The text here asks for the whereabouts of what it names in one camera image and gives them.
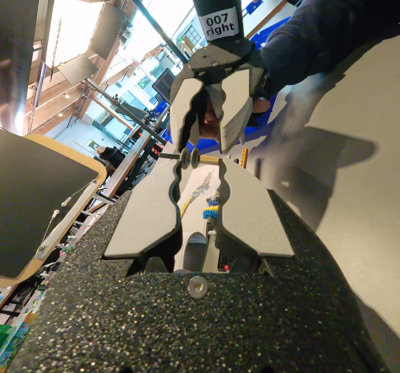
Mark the yellow lego axle connector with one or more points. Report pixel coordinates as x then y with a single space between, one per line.
211 160

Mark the grey light stand pole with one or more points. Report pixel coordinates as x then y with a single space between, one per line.
125 110

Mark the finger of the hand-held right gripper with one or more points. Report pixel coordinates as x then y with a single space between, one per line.
236 107
182 110

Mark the white panel bracket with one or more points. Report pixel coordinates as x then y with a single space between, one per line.
67 216

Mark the blue plastic bin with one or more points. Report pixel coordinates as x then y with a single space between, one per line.
203 147

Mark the green colourful toy box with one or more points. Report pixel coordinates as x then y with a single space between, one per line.
12 338

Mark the person's right hand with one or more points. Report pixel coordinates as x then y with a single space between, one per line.
209 126

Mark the lego instruction booklet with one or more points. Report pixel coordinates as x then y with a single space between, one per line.
200 179

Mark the partly built lego model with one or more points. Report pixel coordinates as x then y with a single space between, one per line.
211 213

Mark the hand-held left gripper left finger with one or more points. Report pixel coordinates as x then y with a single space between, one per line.
147 216

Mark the dark slanted pole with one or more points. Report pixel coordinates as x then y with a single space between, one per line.
150 18

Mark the softbox studio light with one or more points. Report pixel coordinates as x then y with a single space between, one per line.
78 25

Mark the black panel with wooden rim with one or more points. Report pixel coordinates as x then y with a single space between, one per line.
40 198

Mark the yellow lego beam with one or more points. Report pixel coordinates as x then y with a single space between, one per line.
243 157

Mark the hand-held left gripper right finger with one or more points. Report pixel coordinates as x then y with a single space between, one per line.
253 216

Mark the black computer monitor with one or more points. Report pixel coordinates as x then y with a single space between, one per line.
162 85

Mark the grey lego pulley wheel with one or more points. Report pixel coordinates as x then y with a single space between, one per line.
196 157
186 157

